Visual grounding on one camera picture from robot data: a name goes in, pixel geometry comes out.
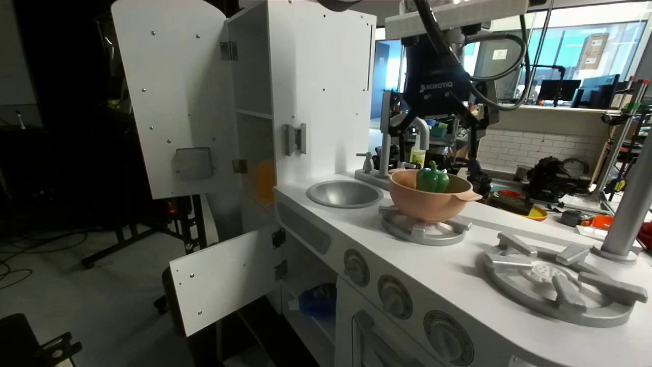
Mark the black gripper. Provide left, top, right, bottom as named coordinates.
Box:
left=387, top=35, right=494, bottom=180

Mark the green toy pepper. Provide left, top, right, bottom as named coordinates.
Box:
left=414, top=161, right=453, bottom=193

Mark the white small cabinet door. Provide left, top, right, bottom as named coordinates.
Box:
left=167, top=227, right=282, bottom=340

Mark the grey office door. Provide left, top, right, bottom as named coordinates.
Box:
left=469, top=37, right=530, bottom=104

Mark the white tall cabinet door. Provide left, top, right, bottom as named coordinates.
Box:
left=111, top=0, right=240, bottom=201

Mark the yellow green plastic item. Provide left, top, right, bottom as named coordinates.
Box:
left=406, top=137, right=431, bottom=170

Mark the grey arched faucet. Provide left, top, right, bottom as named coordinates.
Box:
left=378, top=90, right=435, bottom=180

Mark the peach plastic bowl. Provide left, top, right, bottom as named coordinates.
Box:
left=387, top=168, right=484, bottom=227

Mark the grey stove burner grate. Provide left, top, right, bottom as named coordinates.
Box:
left=474, top=231, right=651, bottom=331
left=378, top=206, right=472, bottom=248

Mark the white desk partition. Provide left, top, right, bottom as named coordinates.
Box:
left=474, top=102, right=630, bottom=180

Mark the red and black item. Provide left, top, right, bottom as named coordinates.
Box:
left=489, top=186, right=537, bottom=216

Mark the silver round sink basin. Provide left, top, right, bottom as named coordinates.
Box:
left=304, top=177, right=387, bottom=212

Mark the black bag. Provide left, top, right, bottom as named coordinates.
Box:
left=526, top=155, right=594, bottom=203

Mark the yellow round item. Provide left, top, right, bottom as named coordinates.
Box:
left=526, top=203, right=550, bottom=224

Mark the black computer monitor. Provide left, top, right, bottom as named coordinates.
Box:
left=537, top=77, right=582, bottom=107
left=572, top=72, right=624, bottom=110

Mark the white toy kitchen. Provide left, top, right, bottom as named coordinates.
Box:
left=221, top=0, right=652, bottom=367

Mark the grey round stove knob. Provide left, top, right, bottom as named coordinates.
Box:
left=378, top=273, right=416, bottom=322
left=422, top=310, right=476, bottom=367
left=343, top=246, right=374, bottom=290

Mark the orange and white item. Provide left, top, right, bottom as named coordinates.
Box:
left=586, top=212, right=618, bottom=232

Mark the grey metal pole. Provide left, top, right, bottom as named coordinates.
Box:
left=591, top=128, right=652, bottom=265

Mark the black floor stand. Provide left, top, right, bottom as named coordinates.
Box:
left=80, top=196, right=211, bottom=271

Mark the black chair base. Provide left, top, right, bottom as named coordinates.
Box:
left=0, top=312, right=85, bottom=367

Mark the grey faucet tap handle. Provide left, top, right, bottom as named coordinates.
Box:
left=355, top=151, right=378, bottom=177

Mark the thin black cable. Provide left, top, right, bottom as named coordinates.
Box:
left=466, top=12, right=530, bottom=110

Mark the grey cabinet side bracket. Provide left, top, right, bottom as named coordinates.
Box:
left=283, top=122, right=309, bottom=158

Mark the grey square door handle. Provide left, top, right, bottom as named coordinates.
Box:
left=169, top=147, right=217, bottom=186

